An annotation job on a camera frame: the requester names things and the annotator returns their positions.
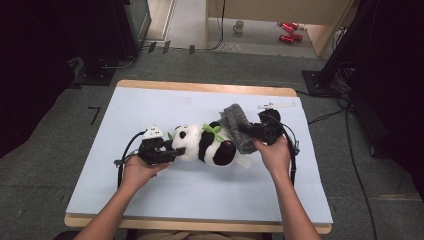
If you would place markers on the red can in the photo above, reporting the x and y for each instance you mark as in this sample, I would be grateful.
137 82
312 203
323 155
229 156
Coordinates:
295 25
286 38
288 27
298 37

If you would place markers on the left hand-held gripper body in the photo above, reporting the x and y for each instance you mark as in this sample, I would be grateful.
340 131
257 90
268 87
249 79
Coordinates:
155 151

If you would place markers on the black and white panda plush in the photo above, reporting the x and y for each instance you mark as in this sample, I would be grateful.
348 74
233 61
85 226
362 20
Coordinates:
206 146

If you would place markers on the black metal stand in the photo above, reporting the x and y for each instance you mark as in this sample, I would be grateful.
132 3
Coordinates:
336 56

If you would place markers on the dark equipment cabinet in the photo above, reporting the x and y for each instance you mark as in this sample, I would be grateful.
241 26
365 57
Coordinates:
133 23

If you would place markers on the person's right hand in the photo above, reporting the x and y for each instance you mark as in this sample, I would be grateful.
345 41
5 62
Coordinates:
276 158

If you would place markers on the beige wooden desk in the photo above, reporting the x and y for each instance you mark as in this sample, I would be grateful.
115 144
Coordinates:
283 8

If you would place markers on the wooden table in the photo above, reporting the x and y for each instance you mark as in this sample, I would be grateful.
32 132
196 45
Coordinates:
200 87

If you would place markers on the person's legs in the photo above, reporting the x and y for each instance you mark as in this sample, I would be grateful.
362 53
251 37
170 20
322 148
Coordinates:
200 236

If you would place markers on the beige mug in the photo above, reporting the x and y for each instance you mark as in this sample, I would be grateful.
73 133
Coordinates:
238 26

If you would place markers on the person's left hand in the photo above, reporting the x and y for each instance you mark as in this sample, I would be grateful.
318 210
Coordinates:
140 173

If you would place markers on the black curtain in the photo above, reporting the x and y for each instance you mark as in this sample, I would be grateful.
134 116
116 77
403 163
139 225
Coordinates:
396 83
30 66

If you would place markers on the grey fuzzy cloth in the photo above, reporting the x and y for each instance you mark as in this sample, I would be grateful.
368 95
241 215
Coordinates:
238 125

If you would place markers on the light blue table mat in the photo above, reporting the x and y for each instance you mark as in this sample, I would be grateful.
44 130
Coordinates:
200 190

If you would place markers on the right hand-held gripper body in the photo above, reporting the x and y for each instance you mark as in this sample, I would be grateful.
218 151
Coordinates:
270 128

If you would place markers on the black stand base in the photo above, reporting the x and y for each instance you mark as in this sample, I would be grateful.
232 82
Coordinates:
96 75

